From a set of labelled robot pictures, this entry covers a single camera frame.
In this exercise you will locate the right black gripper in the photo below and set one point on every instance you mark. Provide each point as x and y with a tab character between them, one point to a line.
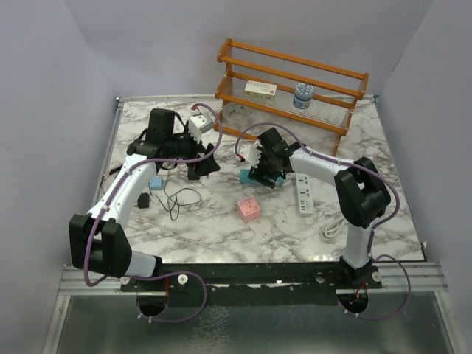
257	174

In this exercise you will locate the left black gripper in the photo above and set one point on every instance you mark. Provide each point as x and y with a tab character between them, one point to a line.
207	165

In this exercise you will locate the black power adapter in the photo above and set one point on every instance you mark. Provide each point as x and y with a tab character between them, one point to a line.
192	174

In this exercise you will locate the teal power strip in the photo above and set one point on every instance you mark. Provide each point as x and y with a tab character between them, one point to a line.
245	177

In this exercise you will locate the pink cube socket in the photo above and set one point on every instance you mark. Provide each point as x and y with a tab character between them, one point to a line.
249	209

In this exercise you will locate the light blue charger plug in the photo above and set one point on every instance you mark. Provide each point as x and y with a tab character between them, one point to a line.
156	183

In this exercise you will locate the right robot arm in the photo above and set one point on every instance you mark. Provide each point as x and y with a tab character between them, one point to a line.
362	192

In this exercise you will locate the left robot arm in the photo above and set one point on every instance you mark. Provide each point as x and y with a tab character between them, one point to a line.
97	239

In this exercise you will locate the white power strip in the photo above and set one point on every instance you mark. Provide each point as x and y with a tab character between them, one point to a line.
304	197

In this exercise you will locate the clear tape roll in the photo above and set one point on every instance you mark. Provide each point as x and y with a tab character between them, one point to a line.
233	110

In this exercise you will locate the orange wooden shelf rack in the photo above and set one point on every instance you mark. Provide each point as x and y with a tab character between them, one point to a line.
335	96

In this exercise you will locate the white cardboard box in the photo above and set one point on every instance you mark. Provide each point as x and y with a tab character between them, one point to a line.
260	90

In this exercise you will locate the blue lidded jar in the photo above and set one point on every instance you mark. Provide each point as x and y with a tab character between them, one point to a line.
303	95

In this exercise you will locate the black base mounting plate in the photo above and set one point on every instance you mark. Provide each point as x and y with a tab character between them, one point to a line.
254	284

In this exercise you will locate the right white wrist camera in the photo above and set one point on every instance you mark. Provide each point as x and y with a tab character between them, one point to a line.
251	154

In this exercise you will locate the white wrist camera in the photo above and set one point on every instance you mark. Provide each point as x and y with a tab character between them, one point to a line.
251	154
198	125

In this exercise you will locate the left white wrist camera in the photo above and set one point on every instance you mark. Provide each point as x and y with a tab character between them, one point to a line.
198	125

